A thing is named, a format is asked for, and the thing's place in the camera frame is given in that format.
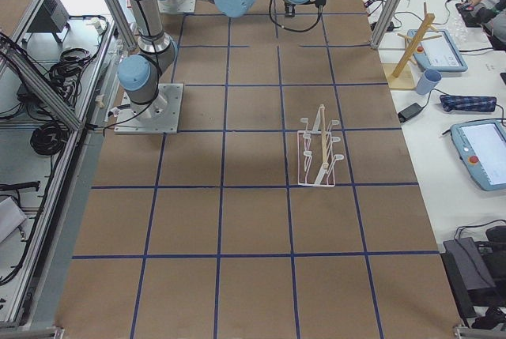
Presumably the blue cup on desk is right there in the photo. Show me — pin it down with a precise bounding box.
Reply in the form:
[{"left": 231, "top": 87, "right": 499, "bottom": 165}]
[{"left": 415, "top": 69, "right": 442, "bottom": 96}]

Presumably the black power adapter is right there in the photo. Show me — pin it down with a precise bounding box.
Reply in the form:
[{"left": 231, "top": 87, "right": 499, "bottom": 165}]
[{"left": 397, "top": 103, "right": 424, "bottom": 123}]

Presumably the wooden mug tree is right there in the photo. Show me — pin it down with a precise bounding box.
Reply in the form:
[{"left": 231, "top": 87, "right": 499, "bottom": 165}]
[{"left": 383, "top": 3, "right": 442, "bottom": 90}]

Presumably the far teach pendant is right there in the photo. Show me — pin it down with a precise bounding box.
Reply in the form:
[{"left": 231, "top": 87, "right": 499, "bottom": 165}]
[{"left": 413, "top": 29, "right": 468, "bottom": 73}]

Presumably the teach pendant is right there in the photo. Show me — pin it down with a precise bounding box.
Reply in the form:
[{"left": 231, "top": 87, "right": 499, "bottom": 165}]
[
  {"left": 413, "top": 29, "right": 468, "bottom": 73},
  {"left": 450, "top": 119, "right": 506, "bottom": 191}
]

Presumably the near teach pendant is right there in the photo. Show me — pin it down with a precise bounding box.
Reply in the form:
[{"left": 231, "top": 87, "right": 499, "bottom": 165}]
[{"left": 450, "top": 119, "right": 506, "bottom": 191}]

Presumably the white wire cup rack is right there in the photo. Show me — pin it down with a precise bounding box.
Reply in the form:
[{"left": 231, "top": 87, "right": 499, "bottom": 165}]
[{"left": 296, "top": 104, "right": 344, "bottom": 188}]

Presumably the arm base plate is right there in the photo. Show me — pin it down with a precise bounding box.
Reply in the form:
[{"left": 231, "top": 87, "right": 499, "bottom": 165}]
[
  {"left": 157, "top": 0, "right": 196, "bottom": 15},
  {"left": 113, "top": 84, "right": 183, "bottom": 134}
]

